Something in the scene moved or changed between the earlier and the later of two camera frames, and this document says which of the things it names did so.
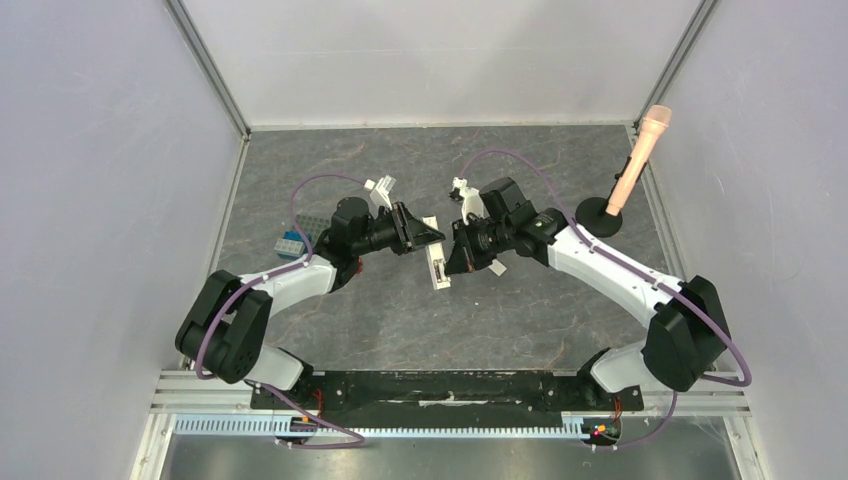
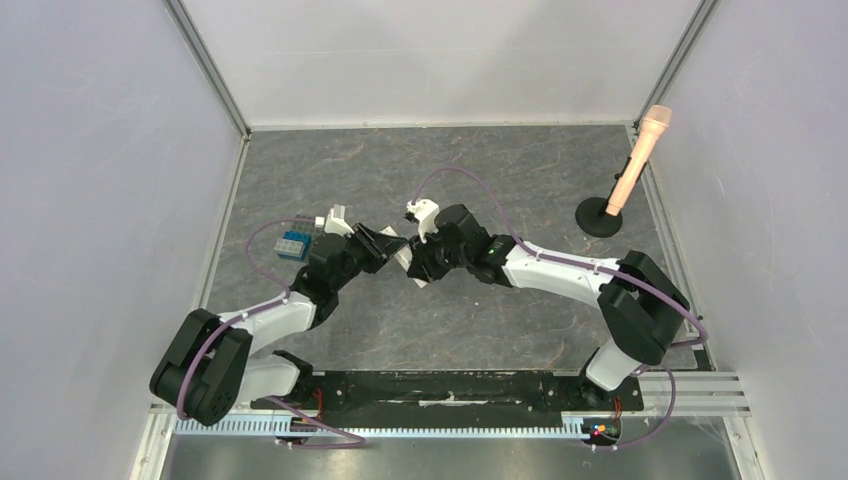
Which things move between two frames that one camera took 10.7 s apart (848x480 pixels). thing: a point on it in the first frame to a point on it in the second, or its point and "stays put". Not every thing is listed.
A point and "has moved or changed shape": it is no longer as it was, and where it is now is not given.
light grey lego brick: (289, 247) stays put
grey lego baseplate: (314, 225) stays put
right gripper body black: (468, 245) to (425, 253)
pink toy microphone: (656, 119) stays put
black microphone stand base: (591, 215) stays put
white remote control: (436, 260) has moved or changed shape
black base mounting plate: (445, 397) stays put
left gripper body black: (400, 230) to (365, 252)
